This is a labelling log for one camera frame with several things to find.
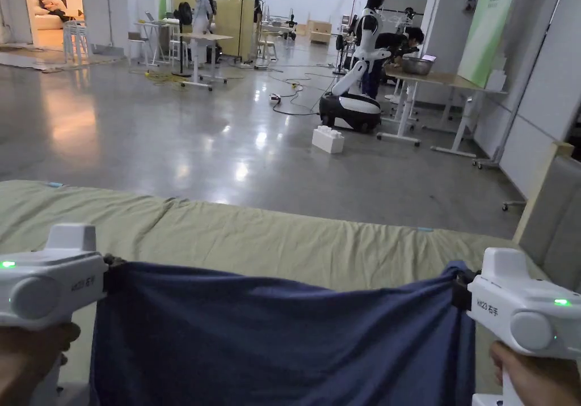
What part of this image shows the white sofa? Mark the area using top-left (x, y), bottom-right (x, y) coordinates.
top-left (34, 0), bottom-right (85, 31)

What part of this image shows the person's left hand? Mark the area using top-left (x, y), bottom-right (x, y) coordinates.
top-left (0, 322), bottom-right (82, 406)

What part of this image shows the black standing fan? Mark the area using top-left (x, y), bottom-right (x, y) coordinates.
top-left (171, 2), bottom-right (195, 78)

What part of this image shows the large white toy brick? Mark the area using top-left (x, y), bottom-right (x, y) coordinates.
top-left (311, 124), bottom-right (346, 155)

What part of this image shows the wooden cabinet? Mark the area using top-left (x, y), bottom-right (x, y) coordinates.
top-left (308, 18), bottom-right (333, 45)

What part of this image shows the wooden table with metal bowl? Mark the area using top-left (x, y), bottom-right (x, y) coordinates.
top-left (377, 54), bottom-right (510, 158)

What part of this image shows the dark blue shirt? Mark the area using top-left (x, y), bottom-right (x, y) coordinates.
top-left (89, 260), bottom-right (477, 406)

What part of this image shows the person's right hand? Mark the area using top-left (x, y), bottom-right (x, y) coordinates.
top-left (489, 340), bottom-right (581, 406)

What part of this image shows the white and black humanoid robot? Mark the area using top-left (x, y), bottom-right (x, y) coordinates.
top-left (319, 0), bottom-right (392, 133)

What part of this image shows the yellow cable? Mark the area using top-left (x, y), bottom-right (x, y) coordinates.
top-left (144, 71), bottom-right (187, 87)

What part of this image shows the stack of white stools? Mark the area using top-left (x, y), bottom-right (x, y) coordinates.
top-left (62, 20), bottom-right (90, 64)

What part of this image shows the wooden table with white legs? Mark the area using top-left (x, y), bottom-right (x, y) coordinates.
top-left (171, 33), bottom-right (235, 92)

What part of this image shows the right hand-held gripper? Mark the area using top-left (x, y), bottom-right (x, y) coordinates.
top-left (451, 247), bottom-right (581, 362)

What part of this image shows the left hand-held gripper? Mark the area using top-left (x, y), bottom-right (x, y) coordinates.
top-left (0, 223), bottom-right (128, 331)

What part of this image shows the bed with pale green sheet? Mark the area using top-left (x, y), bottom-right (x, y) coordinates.
top-left (0, 179), bottom-right (545, 406)

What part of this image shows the white table with laptop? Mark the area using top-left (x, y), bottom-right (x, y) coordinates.
top-left (128, 11), bottom-right (175, 67)

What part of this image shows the grey padded headboard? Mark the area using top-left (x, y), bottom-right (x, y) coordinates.
top-left (512, 140), bottom-right (581, 294)

